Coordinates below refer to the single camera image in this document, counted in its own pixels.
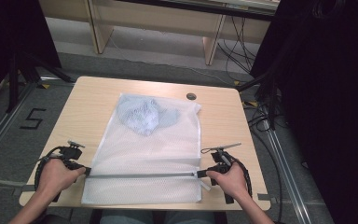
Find black curtain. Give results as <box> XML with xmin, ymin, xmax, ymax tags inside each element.
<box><xmin>0</xmin><ymin>0</ymin><xmax>62</xmax><ymax>105</ymax></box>
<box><xmin>250</xmin><ymin>0</ymin><xmax>358</xmax><ymax>224</ymax></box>

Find light blue garment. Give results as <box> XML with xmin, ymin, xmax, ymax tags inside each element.
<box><xmin>116</xmin><ymin>96</ymin><xmax>182</xmax><ymax>137</ymax></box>

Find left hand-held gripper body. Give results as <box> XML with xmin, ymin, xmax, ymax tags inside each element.
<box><xmin>58</xmin><ymin>140</ymin><xmax>87</xmax><ymax>171</ymax></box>

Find person's right hand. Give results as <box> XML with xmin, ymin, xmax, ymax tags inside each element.
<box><xmin>206</xmin><ymin>162</ymin><xmax>250</xmax><ymax>202</ymax></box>

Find metal floor rail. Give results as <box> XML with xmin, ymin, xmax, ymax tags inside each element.
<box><xmin>261</xmin><ymin>119</ymin><xmax>312</xmax><ymax>224</ymax></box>
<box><xmin>0</xmin><ymin>83</ymin><xmax>35</xmax><ymax>169</ymax></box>

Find white mesh laundry bag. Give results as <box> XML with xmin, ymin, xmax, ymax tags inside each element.
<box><xmin>80</xmin><ymin>92</ymin><xmax>213</xmax><ymax>205</ymax></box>

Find person's left hand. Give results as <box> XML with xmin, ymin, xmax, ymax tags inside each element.
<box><xmin>36</xmin><ymin>159</ymin><xmax>87</xmax><ymax>203</ymax></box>

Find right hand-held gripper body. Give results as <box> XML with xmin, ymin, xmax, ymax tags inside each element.
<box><xmin>200</xmin><ymin>142</ymin><xmax>242</xmax><ymax>175</ymax></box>

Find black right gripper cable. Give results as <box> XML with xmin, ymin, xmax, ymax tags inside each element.
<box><xmin>229</xmin><ymin>154</ymin><xmax>254</xmax><ymax>198</ymax></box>

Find black tripod stand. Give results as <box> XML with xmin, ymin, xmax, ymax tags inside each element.
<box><xmin>5</xmin><ymin>50</ymin><xmax>76</xmax><ymax>114</ymax></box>
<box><xmin>237</xmin><ymin>69</ymin><xmax>282</xmax><ymax>131</ymax></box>

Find bundle of black floor cables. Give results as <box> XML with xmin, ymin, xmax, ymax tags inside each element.
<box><xmin>216</xmin><ymin>15</ymin><xmax>264</xmax><ymax>80</ymax></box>

